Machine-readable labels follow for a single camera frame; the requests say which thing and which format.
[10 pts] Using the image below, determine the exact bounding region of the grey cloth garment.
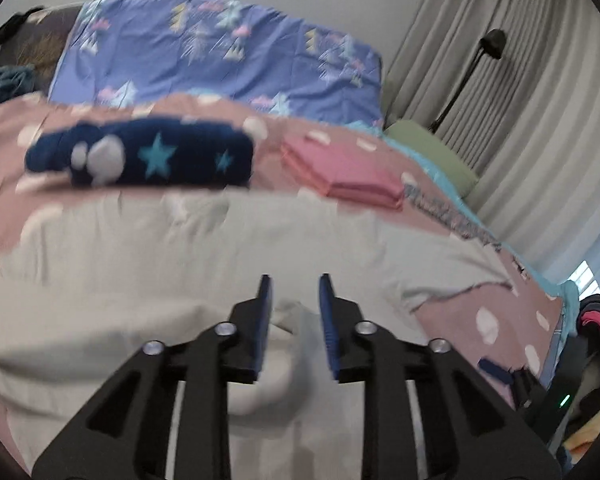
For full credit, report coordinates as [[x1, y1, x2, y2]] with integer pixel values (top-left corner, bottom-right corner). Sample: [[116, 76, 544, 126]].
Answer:
[[0, 191, 510, 479]]

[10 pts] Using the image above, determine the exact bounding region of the folded pink clothes stack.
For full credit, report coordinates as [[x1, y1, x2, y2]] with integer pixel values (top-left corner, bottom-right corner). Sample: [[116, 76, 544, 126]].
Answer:
[[280, 134, 404, 210]]

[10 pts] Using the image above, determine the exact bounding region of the pink polka dot bedsheet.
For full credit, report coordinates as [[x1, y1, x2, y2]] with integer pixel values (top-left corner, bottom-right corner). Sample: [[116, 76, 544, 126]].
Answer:
[[0, 90, 569, 470]]

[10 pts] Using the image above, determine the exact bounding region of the floral patterned cloth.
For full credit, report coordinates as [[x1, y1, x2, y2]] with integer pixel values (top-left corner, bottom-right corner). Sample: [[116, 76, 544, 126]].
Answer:
[[404, 184, 502, 252]]

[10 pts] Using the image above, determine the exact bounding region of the green pillow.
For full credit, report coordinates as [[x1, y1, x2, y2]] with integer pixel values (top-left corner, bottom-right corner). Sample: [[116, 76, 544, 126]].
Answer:
[[384, 120, 479, 198]]

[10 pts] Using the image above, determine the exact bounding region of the grey curtain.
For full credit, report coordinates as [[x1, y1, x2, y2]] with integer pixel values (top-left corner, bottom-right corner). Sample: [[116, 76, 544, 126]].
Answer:
[[382, 0, 600, 281]]

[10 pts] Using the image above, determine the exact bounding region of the navy star fleece garment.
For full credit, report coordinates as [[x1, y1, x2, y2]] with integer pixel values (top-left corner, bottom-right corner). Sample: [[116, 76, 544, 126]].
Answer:
[[24, 116, 254, 186]]

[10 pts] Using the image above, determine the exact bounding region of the black floor lamp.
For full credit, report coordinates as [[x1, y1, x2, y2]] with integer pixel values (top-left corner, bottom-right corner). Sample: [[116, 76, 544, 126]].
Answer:
[[429, 28, 507, 133]]

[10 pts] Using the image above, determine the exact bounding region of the teal knitted garment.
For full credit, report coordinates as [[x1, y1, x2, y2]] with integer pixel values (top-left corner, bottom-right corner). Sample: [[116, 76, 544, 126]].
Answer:
[[0, 66, 35, 104]]

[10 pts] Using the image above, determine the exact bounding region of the blue patterned pillow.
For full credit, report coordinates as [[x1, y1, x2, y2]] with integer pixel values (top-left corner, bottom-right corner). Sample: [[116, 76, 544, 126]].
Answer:
[[50, 0, 384, 131]]

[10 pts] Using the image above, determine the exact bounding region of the dark patterned pillow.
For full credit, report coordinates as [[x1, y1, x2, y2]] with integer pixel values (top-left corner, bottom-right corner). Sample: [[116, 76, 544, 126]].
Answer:
[[0, 3, 82, 93]]

